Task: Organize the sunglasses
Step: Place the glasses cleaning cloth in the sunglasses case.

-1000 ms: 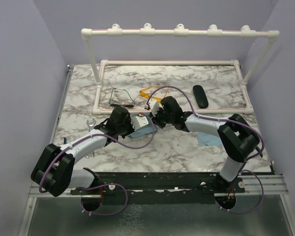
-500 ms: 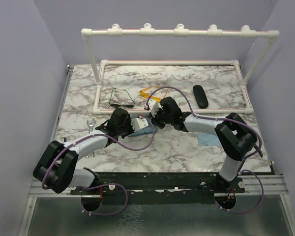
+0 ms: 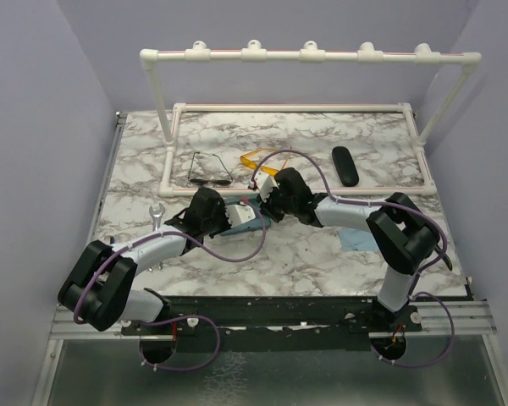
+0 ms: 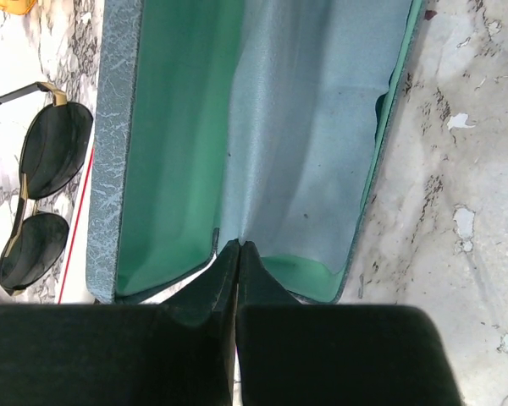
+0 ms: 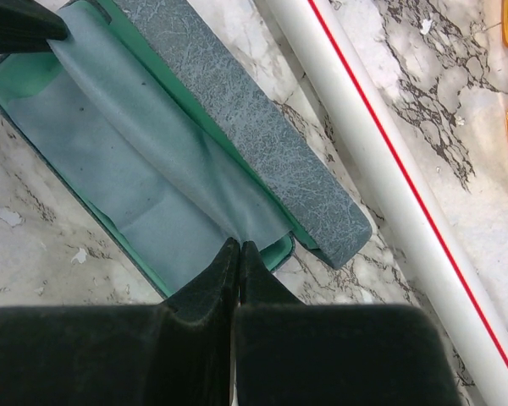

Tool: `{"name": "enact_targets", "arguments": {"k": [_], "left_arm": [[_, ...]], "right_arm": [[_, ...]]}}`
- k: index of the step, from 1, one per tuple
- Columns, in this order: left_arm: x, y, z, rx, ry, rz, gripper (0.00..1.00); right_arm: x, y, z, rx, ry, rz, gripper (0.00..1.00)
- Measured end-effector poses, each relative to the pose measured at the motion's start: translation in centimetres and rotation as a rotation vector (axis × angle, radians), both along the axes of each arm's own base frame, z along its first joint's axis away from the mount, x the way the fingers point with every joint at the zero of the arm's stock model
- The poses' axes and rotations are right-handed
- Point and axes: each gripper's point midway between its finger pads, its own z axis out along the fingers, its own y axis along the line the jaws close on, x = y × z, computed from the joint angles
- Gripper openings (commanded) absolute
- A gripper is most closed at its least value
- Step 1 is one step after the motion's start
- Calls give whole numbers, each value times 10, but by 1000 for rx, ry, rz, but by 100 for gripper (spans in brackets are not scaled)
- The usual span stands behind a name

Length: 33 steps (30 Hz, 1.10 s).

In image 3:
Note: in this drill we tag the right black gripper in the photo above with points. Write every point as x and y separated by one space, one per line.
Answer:
267 208

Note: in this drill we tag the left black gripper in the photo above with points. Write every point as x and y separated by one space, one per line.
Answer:
221 208

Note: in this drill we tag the blue-grey glasses case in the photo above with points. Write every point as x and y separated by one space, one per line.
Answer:
251 226

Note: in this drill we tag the black wire-frame sunglasses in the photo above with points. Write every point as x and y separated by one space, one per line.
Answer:
203 180

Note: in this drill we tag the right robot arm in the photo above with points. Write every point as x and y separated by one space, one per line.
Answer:
405 237

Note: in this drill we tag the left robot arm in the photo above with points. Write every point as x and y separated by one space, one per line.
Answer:
98 287

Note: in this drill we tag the orange plastic sunglasses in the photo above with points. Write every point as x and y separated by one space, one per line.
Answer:
252 159

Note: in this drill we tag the silver wrench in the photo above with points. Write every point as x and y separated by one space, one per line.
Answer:
156 214

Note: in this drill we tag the black glasses case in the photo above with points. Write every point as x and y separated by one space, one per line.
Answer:
345 166

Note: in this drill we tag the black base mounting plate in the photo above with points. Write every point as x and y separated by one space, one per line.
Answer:
274 324

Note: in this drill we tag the white PVC pipe rack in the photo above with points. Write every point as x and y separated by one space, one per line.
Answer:
254 52

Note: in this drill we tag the black tool right edge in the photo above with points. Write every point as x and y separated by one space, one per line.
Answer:
446 259

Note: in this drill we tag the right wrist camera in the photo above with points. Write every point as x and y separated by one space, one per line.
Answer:
263 184

